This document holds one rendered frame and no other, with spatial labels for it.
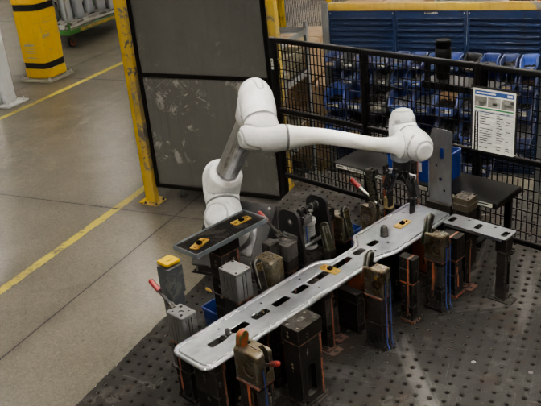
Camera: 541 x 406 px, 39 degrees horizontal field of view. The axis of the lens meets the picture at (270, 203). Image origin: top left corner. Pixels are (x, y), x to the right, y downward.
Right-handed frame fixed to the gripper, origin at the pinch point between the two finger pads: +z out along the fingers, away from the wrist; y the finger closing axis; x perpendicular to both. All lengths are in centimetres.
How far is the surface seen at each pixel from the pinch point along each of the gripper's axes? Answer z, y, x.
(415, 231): 8.4, 9.2, -2.7
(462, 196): 1.9, 13.7, 25.1
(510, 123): -23, 18, 54
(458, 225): 7.9, 20.2, 11.7
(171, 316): 6, -18, -109
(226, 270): -1, -17, -83
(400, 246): 8.6, 11.2, -16.3
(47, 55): 89, -727, 258
